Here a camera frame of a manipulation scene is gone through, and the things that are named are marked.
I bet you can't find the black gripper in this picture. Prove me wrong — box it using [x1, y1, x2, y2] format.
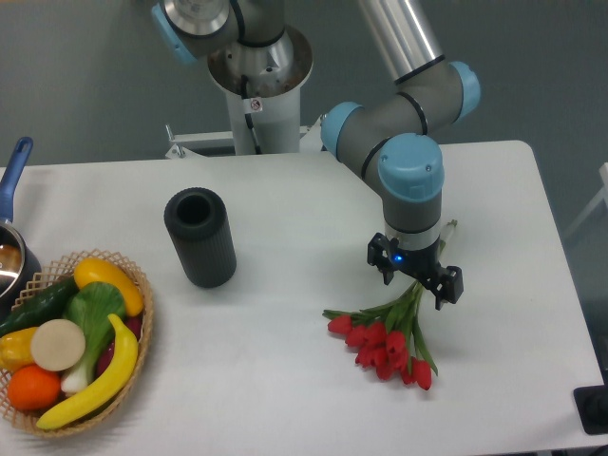
[367, 233, 463, 311]

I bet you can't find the red tulip bouquet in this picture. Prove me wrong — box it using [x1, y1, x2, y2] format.
[323, 281, 438, 390]

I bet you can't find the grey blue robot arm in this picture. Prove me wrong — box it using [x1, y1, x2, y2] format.
[151, 1, 481, 304]

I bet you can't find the black device at edge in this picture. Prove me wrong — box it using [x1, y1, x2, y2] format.
[573, 385, 607, 435]

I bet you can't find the dark grey ribbed vase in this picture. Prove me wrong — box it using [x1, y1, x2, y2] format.
[163, 187, 237, 289]

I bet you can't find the dark red vegetable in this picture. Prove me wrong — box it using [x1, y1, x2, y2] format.
[94, 315, 143, 379]

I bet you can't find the yellow banana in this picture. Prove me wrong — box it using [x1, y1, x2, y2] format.
[36, 313, 139, 431]

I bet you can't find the yellow squash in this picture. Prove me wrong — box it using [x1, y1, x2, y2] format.
[73, 257, 144, 316]

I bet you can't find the green bok choy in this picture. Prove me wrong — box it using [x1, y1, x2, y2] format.
[61, 281, 126, 396]

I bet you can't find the woven wicker basket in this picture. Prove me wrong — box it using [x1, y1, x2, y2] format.
[1, 249, 154, 438]

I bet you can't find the green cucumber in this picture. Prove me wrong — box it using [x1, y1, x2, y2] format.
[1, 276, 79, 336]

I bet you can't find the beige round disc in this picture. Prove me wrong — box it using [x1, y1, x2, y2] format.
[30, 319, 86, 371]

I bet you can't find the orange fruit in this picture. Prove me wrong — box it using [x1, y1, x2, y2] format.
[8, 365, 61, 411]

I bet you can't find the yellow bell pepper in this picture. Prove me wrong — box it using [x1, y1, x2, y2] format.
[0, 327, 38, 372]

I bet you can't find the white frame at right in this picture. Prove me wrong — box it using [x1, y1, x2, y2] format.
[564, 162, 607, 239]

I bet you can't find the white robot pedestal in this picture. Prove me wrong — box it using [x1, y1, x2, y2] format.
[166, 26, 314, 159]

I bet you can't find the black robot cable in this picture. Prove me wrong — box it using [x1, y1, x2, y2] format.
[239, 74, 263, 156]

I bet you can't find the blue handled saucepan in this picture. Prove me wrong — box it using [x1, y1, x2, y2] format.
[1, 137, 41, 321]

